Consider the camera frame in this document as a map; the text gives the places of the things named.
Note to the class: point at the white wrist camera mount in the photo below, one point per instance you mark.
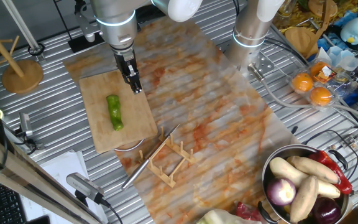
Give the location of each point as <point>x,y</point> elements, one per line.
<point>87,29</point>

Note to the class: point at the orange marble pattern mat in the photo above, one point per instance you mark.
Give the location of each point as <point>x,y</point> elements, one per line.
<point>222,124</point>

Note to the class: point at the wooden peg rack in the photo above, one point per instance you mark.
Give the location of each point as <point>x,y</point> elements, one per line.
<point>160,175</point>

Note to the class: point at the round wooden disc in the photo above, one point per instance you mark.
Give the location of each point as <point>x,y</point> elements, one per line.
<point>320,6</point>

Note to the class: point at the black smartphone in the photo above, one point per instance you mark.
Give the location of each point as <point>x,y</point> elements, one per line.
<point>39,220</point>

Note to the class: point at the red chili pepper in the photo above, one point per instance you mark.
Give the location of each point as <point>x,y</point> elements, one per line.
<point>337,174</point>

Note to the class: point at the grey camera on stand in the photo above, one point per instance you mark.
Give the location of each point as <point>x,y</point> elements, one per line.
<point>84,186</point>

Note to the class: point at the wooden cutting board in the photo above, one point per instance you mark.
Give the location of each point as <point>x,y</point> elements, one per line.
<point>98,93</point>

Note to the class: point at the dark purple onion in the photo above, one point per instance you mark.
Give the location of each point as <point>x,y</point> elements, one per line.
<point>326,211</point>

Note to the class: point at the white paper sheets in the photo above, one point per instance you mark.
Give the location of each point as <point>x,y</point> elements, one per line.
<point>64,165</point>

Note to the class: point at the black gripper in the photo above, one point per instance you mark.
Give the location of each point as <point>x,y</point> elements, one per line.
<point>124,62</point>

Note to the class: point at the red plastic bag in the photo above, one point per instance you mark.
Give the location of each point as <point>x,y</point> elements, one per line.
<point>245,211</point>

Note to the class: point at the black stand base plate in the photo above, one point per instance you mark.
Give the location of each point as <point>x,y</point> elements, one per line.
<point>79,45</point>

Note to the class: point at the small black plug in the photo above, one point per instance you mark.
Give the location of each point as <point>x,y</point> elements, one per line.
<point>294,130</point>

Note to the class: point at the aluminium frame beam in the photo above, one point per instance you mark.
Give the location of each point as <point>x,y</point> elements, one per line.
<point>26,183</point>

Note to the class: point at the pale purple onion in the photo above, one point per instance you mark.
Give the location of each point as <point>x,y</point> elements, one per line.
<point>281,191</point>

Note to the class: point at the light blue plush toy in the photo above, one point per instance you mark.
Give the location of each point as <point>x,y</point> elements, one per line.
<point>354,29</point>

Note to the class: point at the pale sweet potato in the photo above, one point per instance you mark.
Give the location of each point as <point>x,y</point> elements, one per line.
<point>314,168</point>
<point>283,169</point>
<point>304,199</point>

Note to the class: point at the wooden stand with round base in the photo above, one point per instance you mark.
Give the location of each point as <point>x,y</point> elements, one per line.
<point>300,40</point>

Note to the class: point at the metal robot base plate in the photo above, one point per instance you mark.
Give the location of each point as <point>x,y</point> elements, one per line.
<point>266,63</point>

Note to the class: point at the wooden mug tree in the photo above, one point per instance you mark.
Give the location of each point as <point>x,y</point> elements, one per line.
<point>22,76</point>

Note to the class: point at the steel cleaver knife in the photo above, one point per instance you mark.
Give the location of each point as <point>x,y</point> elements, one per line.
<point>134,175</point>

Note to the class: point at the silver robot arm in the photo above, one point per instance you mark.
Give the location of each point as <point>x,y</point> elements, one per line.
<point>118,28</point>

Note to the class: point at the silver depth camera on clamp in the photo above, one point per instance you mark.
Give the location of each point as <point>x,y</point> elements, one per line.
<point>25,123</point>

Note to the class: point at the clear plastic fruit tray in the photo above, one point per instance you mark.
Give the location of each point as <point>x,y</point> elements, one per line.
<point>337,84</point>

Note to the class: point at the green chili pepper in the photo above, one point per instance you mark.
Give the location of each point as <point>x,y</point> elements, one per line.
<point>114,112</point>

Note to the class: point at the white green cabbage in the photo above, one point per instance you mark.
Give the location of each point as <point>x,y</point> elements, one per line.
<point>219,217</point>

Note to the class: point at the orange fruit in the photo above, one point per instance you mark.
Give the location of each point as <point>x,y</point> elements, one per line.
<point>302,82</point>
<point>320,96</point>
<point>317,69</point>

